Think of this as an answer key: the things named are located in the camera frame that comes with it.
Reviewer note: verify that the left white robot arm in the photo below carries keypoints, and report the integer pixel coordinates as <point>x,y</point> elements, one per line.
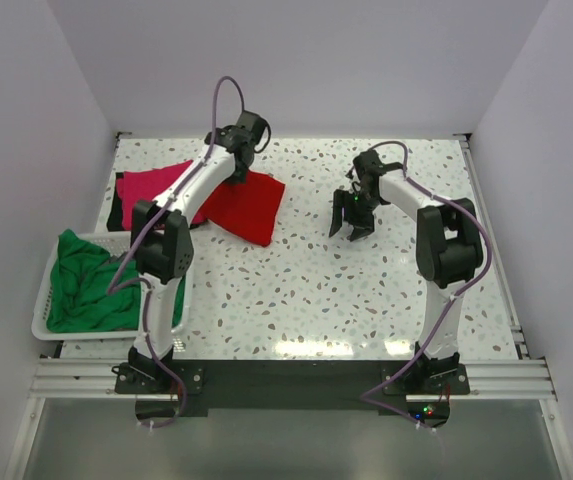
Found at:
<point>160,233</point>

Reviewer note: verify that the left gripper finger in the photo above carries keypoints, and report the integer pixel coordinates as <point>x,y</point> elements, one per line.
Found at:
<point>244,172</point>
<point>234,179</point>

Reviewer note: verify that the aluminium front rail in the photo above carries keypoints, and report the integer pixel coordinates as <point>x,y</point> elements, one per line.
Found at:
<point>488,380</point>

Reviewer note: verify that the green t shirt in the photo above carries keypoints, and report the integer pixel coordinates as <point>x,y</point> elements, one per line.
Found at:
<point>95,291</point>

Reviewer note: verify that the white plastic laundry basket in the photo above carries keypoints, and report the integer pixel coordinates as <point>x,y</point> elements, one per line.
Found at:
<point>113,242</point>

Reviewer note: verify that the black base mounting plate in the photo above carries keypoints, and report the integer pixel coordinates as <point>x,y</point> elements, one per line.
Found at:
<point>253,384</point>

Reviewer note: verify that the folded black t shirt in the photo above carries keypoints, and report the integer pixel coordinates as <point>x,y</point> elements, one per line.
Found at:
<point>119,218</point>

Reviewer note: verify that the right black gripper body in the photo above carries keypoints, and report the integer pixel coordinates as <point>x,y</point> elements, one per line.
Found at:
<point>358,205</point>

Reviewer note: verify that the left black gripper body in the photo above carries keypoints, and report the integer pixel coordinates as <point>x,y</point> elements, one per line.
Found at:
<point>244,166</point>

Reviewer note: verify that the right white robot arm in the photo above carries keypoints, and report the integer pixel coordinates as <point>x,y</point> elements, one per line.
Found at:
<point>449,253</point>

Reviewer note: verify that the folded pink t shirt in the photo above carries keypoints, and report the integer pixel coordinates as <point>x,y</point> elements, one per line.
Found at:
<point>146,185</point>

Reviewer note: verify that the red t shirt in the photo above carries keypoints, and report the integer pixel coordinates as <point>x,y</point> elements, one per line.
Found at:
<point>247,210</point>

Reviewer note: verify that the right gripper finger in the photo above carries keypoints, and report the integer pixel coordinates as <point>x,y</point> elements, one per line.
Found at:
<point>338,204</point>
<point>361,231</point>

